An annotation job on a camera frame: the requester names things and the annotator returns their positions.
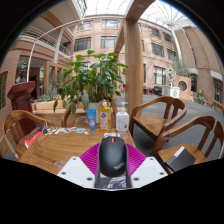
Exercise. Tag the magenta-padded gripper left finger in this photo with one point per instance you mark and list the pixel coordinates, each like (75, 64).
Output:
(71, 170)

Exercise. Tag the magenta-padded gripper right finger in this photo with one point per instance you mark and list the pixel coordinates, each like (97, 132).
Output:
(151, 170)

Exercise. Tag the black computer mouse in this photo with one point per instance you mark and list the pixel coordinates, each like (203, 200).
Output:
(112, 156)

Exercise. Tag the black notebook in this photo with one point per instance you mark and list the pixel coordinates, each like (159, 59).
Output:
(180, 160)

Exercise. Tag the wooden armchair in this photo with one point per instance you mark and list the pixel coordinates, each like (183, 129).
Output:
(203, 128)
(68, 115)
(153, 125)
(16, 120)

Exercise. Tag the red book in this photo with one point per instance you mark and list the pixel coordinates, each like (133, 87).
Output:
(32, 140)

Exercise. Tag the clear plastic packet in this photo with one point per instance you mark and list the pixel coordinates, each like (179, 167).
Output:
(115, 135)

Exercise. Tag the blue squeeze tube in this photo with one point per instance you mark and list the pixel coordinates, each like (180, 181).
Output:
(91, 121)

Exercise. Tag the clear pump dispenser bottle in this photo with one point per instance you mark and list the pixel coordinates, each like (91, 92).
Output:
(122, 121)

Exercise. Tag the yellow liquid bottle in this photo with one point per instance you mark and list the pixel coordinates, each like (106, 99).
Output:
(105, 118)

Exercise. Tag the spiky agave plant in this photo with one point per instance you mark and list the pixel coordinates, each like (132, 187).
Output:
(46, 96)

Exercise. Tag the yellow flowering potted plant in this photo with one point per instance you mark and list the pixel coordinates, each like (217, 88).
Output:
(201, 96)

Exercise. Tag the large green potted plant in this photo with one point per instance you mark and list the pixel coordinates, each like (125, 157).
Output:
(91, 76)

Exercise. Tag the wooden support pillar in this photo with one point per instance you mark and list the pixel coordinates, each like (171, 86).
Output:
(134, 66)

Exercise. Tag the dark bust sculpture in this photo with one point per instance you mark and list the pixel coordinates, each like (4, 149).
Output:
(22, 73)

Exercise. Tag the white statue on pedestal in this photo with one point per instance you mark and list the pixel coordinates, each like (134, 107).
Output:
(171, 86)

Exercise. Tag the dark red wooden pedestal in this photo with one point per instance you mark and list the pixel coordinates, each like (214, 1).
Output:
(21, 100)

